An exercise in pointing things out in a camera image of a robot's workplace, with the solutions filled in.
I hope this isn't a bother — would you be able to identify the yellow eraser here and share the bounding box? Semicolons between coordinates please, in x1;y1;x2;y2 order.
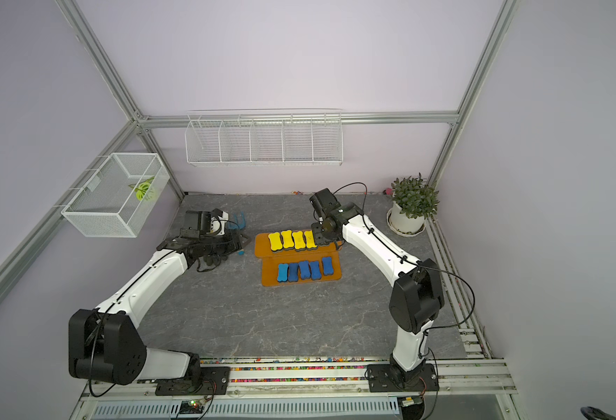
292;231;307;250
281;230;295;250
304;230;318;250
269;232;283;252

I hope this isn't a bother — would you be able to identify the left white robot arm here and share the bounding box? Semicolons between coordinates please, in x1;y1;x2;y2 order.
68;229;250;387

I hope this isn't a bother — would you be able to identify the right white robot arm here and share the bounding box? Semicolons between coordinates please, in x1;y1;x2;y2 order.
311;201;444;375

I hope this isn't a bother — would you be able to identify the orange wooden two-tier shelf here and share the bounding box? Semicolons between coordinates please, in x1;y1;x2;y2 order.
255;233;342;287

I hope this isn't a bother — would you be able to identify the blue eraser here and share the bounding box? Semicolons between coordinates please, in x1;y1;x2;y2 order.
298;261;311;279
276;264;289;283
310;261;322;281
288;262;299;283
322;257;334;277

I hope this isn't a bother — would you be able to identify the potted green plant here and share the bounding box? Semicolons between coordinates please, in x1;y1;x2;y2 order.
387;173;440;237

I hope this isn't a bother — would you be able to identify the green object in basket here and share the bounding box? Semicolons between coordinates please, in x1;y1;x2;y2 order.
129;177;157;202

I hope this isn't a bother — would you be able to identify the white mesh basket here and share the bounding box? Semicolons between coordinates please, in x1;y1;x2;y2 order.
61;152;170;238

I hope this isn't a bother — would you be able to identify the white vent grille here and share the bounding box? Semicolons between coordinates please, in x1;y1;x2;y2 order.
88;397;401;419

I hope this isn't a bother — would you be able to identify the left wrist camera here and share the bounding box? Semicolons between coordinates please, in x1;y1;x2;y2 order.
180;208;229;238

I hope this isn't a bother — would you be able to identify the white wire wall shelf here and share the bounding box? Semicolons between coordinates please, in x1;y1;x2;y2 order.
185;108;344;166

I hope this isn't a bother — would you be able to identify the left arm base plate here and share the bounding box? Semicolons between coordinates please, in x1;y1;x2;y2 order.
155;366;231;397

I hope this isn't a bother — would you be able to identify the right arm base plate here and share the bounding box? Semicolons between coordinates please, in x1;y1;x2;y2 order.
364;362;439;394

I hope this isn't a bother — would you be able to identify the aluminium mounting rail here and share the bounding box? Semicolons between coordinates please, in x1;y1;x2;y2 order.
93;358;518;399

